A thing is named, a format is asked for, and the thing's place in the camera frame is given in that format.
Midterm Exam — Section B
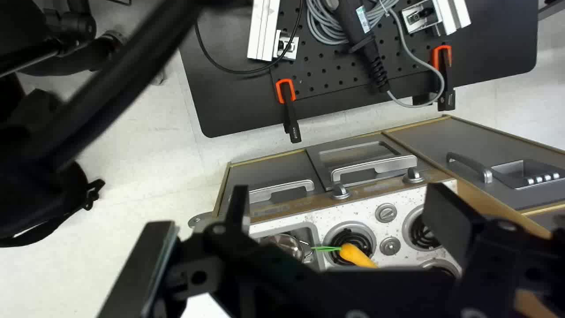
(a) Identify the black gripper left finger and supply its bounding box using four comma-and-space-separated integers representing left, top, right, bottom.
96, 218, 182, 318

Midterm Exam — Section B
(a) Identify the grey coiled cable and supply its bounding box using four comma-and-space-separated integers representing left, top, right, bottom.
304, 0, 449, 109

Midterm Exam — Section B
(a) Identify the orange carrot plush toy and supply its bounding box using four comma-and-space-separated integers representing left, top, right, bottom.
311, 239, 378, 271

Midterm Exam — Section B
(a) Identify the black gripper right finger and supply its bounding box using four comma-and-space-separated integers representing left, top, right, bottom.
422, 181, 491, 273

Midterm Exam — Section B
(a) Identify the black ribbed cable conduit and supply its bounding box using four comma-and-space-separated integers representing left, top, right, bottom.
336, 0, 394, 93

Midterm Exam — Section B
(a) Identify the silver corner bracket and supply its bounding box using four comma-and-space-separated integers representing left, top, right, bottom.
272, 29, 301, 61
399, 1, 442, 34

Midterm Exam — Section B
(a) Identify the orange black bar clamp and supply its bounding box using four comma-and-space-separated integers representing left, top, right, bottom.
429, 42, 459, 112
272, 75, 306, 144

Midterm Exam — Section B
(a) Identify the silver metal pot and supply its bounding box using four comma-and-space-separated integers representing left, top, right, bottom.
256, 229, 323, 269

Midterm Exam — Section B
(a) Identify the black perforated board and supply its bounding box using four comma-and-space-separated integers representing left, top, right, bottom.
179, 0, 541, 139

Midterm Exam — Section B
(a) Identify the black camera stand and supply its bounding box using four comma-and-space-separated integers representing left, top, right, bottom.
0, 0, 203, 248

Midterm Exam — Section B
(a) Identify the aluminium extrusion rail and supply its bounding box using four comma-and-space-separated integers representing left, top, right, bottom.
431, 0, 475, 36
246, 0, 283, 63

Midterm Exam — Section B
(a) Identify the wooden white toy kitchen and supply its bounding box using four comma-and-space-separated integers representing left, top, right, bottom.
188, 112, 565, 318

